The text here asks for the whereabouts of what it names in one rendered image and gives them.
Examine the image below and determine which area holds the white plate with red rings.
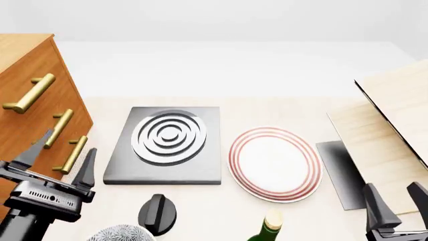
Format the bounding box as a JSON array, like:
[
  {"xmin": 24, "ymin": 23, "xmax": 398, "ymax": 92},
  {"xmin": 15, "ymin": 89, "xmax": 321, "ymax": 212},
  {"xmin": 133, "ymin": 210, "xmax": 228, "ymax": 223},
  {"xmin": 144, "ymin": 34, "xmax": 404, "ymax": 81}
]
[{"xmin": 227, "ymin": 126, "xmax": 324, "ymax": 204}]

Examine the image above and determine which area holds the short brass drawer handle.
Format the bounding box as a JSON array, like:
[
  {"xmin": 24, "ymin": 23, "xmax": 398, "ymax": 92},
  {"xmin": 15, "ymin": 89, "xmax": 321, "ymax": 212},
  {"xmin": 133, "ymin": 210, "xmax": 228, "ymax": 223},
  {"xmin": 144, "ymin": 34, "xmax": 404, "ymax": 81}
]
[{"xmin": 51, "ymin": 135, "xmax": 89, "ymax": 175}]

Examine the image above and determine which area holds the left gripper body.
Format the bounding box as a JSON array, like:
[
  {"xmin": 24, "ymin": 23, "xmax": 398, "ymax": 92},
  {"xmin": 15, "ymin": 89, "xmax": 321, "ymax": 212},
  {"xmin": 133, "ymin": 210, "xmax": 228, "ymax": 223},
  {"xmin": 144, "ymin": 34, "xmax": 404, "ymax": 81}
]
[{"xmin": 0, "ymin": 159, "xmax": 97, "ymax": 223}]

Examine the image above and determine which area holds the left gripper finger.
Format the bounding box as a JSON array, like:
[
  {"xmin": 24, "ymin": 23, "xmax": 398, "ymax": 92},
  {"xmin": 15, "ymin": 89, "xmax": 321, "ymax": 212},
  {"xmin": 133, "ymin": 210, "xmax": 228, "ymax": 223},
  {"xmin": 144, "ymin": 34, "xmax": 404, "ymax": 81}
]
[
  {"xmin": 13, "ymin": 129, "xmax": 54, "ymax": 168},
  {"xmin": 71, "ymin": 147, "xmax": 98, "ymax": 189}
]

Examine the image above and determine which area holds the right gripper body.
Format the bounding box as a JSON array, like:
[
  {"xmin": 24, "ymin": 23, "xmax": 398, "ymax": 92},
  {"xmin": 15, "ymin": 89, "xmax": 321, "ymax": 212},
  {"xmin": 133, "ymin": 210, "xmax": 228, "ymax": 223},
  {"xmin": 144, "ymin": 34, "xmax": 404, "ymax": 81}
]
[{"xmin": 365, "ymin": 222, "xmax": 428, "ymax": 241}]

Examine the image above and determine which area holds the pale wood box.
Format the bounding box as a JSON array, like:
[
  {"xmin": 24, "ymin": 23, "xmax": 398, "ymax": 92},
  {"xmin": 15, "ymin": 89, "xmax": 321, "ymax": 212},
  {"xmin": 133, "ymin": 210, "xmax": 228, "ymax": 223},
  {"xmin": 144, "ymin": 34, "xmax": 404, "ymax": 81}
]
[{"xmin": 326, "ymin": 58, "xmax": 428, "ymax": 216}]

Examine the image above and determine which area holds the medium wooden drawer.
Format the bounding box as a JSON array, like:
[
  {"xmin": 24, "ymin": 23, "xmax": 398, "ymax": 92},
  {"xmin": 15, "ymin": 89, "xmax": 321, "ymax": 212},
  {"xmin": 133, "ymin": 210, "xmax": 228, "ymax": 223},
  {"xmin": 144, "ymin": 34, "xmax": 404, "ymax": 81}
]
[{"xmin": 0, "ymin": 77, "xmax": 87, "ymax": 167}]

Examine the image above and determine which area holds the long brass drawer handle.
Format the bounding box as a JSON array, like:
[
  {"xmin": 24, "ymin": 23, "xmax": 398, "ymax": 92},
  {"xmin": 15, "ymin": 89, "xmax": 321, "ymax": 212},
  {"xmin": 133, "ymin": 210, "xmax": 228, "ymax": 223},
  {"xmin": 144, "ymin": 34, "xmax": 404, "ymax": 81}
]
[{"xmin": 2, "ymin": 72, "xmax": 56, "ymax": 114}]

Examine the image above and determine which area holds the wooden cabinet with drawers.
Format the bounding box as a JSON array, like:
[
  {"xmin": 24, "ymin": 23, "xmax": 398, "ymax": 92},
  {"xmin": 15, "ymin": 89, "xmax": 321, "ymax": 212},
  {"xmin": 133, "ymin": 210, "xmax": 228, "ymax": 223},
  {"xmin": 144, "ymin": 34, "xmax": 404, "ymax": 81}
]
[{"xmin": 0, "ymin": 33, "xmax": 94, "ymax": 220}]

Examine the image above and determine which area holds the large wooden drawer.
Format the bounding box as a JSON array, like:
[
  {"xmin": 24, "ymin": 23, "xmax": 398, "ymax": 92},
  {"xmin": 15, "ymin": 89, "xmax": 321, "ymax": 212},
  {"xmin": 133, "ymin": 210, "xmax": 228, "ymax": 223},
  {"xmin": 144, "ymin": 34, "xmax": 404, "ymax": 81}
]
[{"xmin": 0, "ymin": 36, "xmax": 77, "ymax": 161}]

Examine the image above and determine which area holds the flat black stove plate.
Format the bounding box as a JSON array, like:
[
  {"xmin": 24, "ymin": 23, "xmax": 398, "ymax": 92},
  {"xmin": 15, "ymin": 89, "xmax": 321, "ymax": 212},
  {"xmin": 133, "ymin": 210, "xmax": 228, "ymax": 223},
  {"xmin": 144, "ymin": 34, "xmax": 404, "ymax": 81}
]
[{"xmin": 102, "ymin": 106, "xmax": 222, "ymax": 186}]

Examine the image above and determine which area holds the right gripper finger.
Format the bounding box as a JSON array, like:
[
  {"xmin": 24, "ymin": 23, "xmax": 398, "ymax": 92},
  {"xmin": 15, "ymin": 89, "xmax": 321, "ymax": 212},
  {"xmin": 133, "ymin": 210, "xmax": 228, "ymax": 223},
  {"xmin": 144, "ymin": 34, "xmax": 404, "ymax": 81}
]
[
  {"xmin": 362, "ymin": 183, "xmax": 403, "ymax": 233},
  {"xmin": 406, "ymin": 181, "xmax": 428, "ymax": 223}
]

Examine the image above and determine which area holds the patterned grey bowl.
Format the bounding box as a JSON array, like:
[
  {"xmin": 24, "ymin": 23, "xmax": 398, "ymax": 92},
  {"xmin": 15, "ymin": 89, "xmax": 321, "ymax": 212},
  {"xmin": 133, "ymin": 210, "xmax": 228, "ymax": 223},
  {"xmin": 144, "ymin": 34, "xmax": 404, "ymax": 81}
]
[{"xmin": 86, "ymin": 224, "xmax": 156, "ymax": 241}]

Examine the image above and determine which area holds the round black stove knob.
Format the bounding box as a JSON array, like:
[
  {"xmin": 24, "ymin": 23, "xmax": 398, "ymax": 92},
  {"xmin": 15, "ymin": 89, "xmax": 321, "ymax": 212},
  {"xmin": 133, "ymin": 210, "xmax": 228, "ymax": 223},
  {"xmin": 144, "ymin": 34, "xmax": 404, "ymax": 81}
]
[{"xmin": 138, "ymin": 193, "xmax": 177, "ymax": 237}]

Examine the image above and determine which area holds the medium brass drawer handle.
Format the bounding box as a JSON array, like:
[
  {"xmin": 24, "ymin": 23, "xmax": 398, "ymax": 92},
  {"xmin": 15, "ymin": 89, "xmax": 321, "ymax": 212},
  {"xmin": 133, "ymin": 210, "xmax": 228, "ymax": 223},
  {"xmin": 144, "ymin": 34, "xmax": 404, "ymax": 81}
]
[{"xmin": 42, "ymin": 108, "xmax": 74, "ymax": 150}]

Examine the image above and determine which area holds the small wooden drawer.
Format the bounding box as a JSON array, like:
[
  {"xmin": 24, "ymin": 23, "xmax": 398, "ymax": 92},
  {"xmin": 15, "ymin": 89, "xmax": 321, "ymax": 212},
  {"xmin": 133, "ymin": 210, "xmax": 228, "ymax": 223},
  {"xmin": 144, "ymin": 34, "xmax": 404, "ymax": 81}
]
[{"xmin": 29, "ymin": 102, "xmax": 94, "ymax": 181}]

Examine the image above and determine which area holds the green glass bottle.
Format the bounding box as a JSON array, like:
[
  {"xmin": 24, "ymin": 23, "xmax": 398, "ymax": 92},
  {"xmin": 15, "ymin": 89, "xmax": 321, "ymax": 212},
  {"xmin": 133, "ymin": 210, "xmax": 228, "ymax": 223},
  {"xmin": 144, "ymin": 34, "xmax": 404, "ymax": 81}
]
[{"xmin": 246, "ymin": 209, "xmax": 285, "ymax": 241}]

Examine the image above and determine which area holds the dark grey flat panel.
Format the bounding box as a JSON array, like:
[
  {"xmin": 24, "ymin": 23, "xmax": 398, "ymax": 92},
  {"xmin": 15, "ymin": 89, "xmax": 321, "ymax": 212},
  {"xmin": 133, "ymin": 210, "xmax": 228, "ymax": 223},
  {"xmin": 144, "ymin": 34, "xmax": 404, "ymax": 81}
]
[{"xmin": 315, "ymin": 140, "xmax": 368, "ymax": 211}]

